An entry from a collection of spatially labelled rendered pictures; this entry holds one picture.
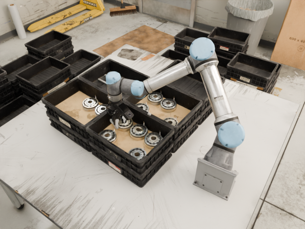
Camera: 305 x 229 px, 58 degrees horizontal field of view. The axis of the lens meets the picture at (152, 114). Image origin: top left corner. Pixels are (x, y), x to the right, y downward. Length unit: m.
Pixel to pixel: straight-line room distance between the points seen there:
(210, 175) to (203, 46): 0.63
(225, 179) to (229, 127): 0.28
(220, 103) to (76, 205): 0.88
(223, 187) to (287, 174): 1.30
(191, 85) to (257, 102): 0.50
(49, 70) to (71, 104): 1.09
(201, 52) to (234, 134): 0.40
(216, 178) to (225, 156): 0.12
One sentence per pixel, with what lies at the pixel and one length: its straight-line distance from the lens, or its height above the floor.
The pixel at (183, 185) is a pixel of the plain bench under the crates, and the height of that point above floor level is 0.70.
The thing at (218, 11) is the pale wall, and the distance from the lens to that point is 4.50.
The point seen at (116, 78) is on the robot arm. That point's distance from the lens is 1.41.
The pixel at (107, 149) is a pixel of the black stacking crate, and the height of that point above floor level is 0.86.
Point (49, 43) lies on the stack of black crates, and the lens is 3.40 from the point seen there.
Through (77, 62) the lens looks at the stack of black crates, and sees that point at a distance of 3.17.
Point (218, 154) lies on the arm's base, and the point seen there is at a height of 0.93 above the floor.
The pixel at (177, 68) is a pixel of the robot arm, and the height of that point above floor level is 1.19.
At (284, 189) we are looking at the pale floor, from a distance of 2.61.
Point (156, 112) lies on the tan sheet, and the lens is 1.75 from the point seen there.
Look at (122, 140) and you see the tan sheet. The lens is 1.59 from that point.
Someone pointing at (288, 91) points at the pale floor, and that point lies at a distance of 3.64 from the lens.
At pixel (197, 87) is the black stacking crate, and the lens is 1.98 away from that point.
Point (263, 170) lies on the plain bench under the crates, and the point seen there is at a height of 0.70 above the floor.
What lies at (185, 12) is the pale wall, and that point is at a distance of 4.72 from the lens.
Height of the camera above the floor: 2.01
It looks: 43 degrees down
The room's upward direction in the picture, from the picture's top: straight up
